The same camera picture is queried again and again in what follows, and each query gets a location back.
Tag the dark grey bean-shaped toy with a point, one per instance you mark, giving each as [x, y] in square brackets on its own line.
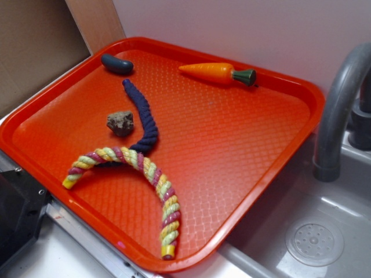
[116, 65]

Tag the grey toy sink basin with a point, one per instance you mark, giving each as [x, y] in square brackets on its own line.
[301, 227]

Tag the brown rock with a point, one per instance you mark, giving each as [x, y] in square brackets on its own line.
[121, 123]

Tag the light wooden board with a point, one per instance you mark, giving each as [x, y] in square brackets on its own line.
[97, 21]

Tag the grey toy faucet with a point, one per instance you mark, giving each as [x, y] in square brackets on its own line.
[337, 112]

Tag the orange toy carrot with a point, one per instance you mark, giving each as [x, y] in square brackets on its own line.
[222, 73]

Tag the cardboard panel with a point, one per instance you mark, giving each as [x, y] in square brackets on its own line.
[39, 42]

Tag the dark grey faucet knob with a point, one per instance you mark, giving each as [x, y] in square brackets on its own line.
[359, 136]

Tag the orange plastic tray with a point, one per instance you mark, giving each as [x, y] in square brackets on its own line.
[220, 146]

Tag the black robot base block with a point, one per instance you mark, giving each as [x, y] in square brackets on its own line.
[23, 206]

